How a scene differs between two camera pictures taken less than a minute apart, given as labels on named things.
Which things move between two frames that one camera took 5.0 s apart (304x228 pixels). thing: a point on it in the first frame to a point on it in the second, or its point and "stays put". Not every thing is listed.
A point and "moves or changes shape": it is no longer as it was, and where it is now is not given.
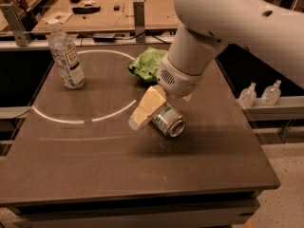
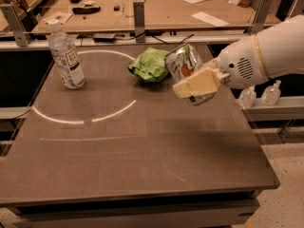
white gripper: (178, 81) to (241, 64)
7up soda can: (169, 121) moves or changes shape
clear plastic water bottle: (66, 54) stays put
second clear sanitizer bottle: (271, 95) stays put
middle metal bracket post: (140, 21) stays put
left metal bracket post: (21, 35) stays put
